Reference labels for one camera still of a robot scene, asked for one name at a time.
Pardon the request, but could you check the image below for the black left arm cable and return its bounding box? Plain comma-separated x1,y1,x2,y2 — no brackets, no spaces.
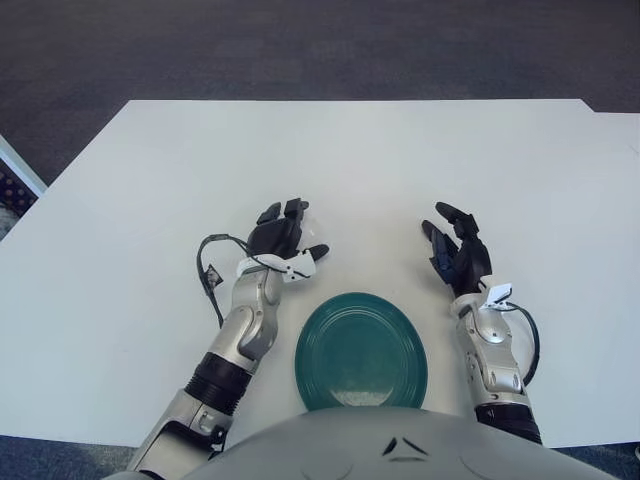
196,232,251,331

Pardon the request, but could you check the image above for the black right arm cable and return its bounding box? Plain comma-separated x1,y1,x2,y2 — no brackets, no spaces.
509,302,542,386

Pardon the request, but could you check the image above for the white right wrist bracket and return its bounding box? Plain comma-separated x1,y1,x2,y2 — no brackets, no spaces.
483,282,515,309

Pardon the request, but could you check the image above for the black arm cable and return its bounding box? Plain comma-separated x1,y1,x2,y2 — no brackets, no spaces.
509,302,542,386
196,232,251,331

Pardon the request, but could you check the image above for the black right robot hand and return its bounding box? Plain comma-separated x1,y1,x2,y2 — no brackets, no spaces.
421,201,495,301

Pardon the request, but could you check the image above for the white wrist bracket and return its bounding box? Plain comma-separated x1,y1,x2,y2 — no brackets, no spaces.
235,249,319,284
483,282,515,309

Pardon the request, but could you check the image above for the grey robot torso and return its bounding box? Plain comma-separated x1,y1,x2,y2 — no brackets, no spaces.
189,407,626,480

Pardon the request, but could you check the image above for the white charger block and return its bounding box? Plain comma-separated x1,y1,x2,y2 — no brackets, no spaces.
299,217,329,249

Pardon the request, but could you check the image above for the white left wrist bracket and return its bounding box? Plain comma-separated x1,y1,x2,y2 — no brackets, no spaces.
235,249,319,284

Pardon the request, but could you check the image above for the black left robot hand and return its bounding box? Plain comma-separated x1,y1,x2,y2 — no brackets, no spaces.
246,198,331,263

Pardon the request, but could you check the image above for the dark green plate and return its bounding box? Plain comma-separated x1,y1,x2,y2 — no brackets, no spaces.
294,292,430,414

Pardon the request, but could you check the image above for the white framed patterned board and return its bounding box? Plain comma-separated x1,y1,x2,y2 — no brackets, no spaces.
0,133,49,236

